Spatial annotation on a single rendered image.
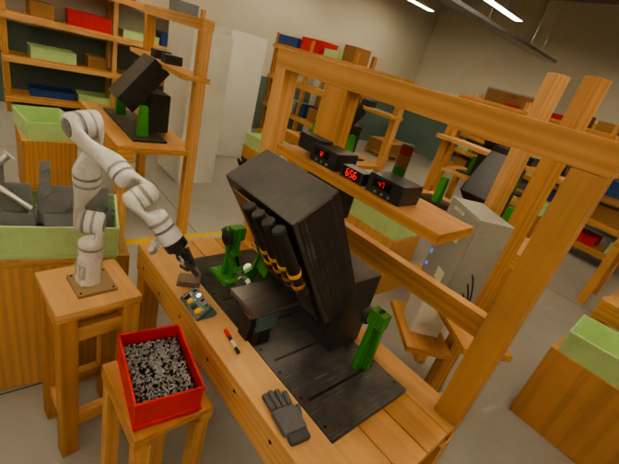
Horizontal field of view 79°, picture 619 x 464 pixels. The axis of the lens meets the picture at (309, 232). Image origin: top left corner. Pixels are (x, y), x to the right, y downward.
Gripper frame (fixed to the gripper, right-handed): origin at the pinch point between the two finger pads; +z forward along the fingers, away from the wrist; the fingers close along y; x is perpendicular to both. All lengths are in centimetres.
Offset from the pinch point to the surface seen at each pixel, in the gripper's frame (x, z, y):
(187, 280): 15.6, 16.5, 32.7
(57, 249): 66, -15, 62
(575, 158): -113, 5, -38
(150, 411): 26.9, 21.4, -28.4
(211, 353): 12.0, 31.0, -3.9
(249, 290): -12.1, 16.1, -0.5
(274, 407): -5, 41, -32
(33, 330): 104, 15, 62
